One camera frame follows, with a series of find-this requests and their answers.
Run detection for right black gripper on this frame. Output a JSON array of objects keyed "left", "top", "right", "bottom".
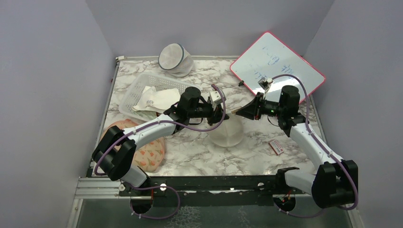
[{"left": 236, "top": 92, "right": 285, "bottom": 120}]

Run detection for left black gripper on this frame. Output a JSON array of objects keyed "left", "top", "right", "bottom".
[{"left": 188, "top": 102, "right": 230, "bottom": 126}]

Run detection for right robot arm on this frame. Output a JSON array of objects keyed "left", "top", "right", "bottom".
[{"left": 235, "top": 85, "right": 358, "bottom": 210}]

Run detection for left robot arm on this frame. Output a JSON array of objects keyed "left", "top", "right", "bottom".
[{"left": 92, "top": 85, "right": 227, "bottom": 195}]

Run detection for round mesh laundry bag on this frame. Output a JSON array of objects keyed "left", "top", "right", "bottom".
[{"left": 157, "top": 43, "right": 194, "bottom": 77}]

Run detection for small red box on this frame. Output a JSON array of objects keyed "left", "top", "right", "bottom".
[{"left": 269, "top": 139, "right": 284, "bottom": 156}]

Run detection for pink framed whiteboard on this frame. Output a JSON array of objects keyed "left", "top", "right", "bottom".
[{"left": 230, "top": 32, "right": 326, "bottom": 95}]

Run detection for white cloth in basket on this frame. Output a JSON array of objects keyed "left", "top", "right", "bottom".
[{"left": 132, "top": 86, "right": 181, "bottom": 114}]

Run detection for floral orange cushion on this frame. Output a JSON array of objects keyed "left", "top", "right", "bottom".
[{"left": 101, "top": 119, "right": 165, "bottom": 172}]

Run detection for white plastic basket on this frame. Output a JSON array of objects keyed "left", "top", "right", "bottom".
[{"left": 118, "top": 73, "right": 199, "bottom": 122}]

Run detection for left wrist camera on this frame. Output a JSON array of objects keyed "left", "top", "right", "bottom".
[{"left": 208, "top": 91, "right": 223, "bottom": 109}]

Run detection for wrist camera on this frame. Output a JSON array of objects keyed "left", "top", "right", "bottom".
[
  {"left": 208, "top": 91, "right": 223, "bottom": 109},
  {"left": 258, "top": 77, "right": 273, "bottom": 94}
]

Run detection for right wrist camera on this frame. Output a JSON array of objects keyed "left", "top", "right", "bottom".
[{"left": 258, "top": 77, "right": 273, "bottom": 94}]

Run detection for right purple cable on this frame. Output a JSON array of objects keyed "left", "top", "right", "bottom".
[{"left": 270, "top": 74, "right": 359, "bottom": 211}]

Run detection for purple cable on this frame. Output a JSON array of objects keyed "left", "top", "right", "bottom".
[
  {"left": 94, "top": 84, "right": 227, "bottom": 176},
  {"left": 270, "top": 74, "right": 359, "bottom": 211}
]

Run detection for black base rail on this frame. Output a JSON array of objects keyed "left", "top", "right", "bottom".
[{"left": 86, "top": 167, "right": 316, "bottom": 209}]

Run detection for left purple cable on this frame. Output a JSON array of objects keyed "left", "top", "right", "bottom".
[{"left": 94, "top": 84, "right": 227, "bottom": 176}]

